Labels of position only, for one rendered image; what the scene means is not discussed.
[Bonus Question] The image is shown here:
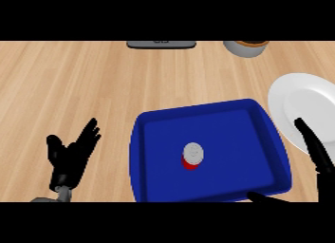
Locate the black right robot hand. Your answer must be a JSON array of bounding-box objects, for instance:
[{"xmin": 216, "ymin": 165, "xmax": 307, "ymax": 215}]
[{"xmin": 245, "ymin": 117, "xmax": 335, "ymax": 203}]

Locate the blue tray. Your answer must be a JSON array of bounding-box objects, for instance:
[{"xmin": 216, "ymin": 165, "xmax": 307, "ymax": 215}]
[{"xmin": 127, "ymin": 98, "xmax": 294, "ymax": 203}]

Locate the white plate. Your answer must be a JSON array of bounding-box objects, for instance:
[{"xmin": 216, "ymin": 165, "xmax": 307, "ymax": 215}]
[{"xmin": 266, "ymin": 72, "xmax": 335, "ymax": 164}]

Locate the red can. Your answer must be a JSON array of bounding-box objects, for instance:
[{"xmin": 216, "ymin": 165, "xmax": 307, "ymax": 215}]
[{"xmin": 181, "ymin": 141, "xmax": 206, "ymax": 171}]

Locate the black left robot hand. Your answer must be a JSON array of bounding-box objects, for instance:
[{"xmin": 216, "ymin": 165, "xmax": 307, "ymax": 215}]
[{"xmin": 45, "ymin": 117, "xmax": 102, "ymax": 192}]

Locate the dark grey appliance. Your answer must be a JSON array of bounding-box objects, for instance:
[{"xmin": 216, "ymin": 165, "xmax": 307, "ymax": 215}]
[{"xmin": 126, "ymin": 40, "xmax": 198, "ymax": 50}]

